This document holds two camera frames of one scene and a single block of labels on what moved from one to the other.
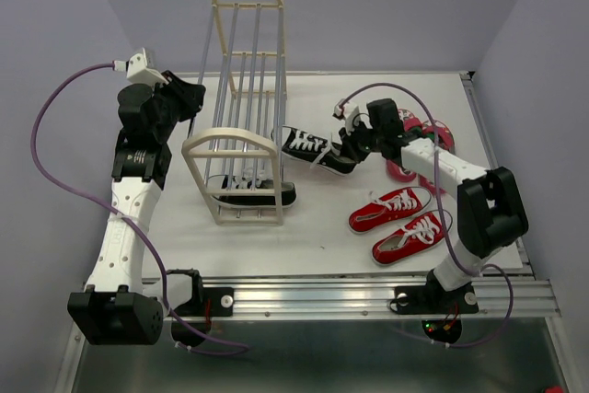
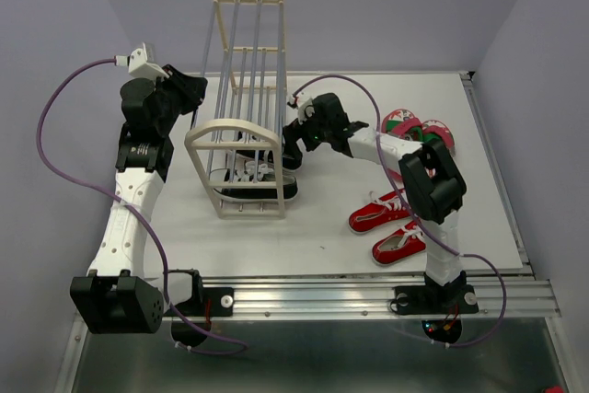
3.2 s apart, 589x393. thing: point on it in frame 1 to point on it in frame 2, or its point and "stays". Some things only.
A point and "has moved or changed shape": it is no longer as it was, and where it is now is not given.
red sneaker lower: (419, 235) stays
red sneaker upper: (388, 207) stays
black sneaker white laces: (253, 201) has moved or changed shape
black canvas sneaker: (305, 146) to (290, 161)
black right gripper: (346, 144) to (293, 131)
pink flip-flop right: (445, 139) stays
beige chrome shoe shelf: (236, 156) stays
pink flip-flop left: (409, 123) stays
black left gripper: (190, 94) stays
